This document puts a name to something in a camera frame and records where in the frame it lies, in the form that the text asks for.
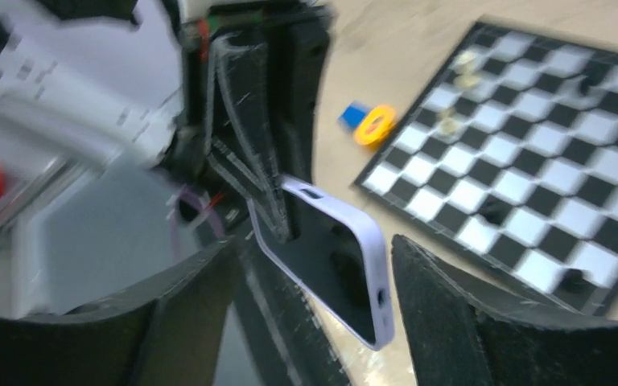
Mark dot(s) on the cream chess pawn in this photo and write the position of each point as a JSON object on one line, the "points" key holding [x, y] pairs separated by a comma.
{"points": [[448, 125], [465, 67]]}

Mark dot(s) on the black white chessboard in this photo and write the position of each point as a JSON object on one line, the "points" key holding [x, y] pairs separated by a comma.
{"points": [[540, 131]]}

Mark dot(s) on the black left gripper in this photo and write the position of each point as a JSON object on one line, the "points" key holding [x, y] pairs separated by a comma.
{"points": [[252, 72]]}

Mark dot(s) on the black chess pawn lower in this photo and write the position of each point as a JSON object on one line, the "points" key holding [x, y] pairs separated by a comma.
{"points": [[494, 210]]}

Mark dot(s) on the cream chess pawn middle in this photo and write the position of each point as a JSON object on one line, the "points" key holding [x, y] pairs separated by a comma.
{"points": [[448, 125]]}

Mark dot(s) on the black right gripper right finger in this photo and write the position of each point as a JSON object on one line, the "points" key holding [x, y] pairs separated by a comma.
{"points": [[462, 330]]}

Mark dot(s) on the black chess pawn right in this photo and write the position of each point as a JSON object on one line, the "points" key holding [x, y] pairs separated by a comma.
{"points": [[574, 282]]}

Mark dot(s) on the phone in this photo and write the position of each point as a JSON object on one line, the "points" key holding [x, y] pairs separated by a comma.
{"points": [[339, 257]]}

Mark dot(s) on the black chess pawn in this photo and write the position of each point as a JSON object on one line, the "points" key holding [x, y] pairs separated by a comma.
{"points": [[574, 282], [494, 210]]}

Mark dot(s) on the blue orange toy piece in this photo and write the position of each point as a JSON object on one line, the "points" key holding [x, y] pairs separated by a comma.
{"points": [[369, 126]]}

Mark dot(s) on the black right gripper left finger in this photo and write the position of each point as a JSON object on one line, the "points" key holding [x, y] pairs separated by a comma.
{"points": [[165, 330]]}

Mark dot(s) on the cream chess pawn left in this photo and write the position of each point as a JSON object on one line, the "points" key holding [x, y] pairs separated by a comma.
{"points": [[465, 67]]}

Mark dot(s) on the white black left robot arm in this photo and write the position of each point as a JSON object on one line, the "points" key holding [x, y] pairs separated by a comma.
{"points": [[31, 77]]}

